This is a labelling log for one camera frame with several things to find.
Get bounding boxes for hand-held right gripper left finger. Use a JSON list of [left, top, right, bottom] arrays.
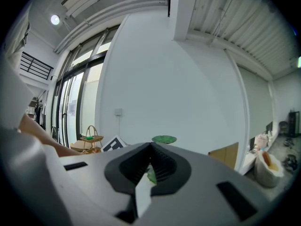
[[58, 142, 151, 215]]

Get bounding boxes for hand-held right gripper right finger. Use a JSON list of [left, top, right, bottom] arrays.
[[137, 142, 275, 226]]

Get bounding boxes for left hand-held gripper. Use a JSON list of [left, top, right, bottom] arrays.
[[101, 135, 129, 153]]

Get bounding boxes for green tiered glass plate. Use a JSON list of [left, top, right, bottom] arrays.
[[147, 135, 177, 185]]

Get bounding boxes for person's left forearm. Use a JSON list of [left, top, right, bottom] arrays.
[[18, 113, 84, 157]]

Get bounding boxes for flat cardboard sheet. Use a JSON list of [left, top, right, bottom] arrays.
[[208, 142, 239, 170]]

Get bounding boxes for black-framed glass doors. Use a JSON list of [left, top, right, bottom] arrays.
[[50, 24, 120, 148]]

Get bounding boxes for black metal railing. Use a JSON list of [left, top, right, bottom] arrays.
[[20, 51, 54, 80]]

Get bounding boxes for white ceiling pipes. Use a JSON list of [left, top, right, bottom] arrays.
[[54, 0, 169, 54]]

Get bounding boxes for white ceiling air conditioner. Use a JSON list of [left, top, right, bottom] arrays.
[[60, 0, 101, 17]]

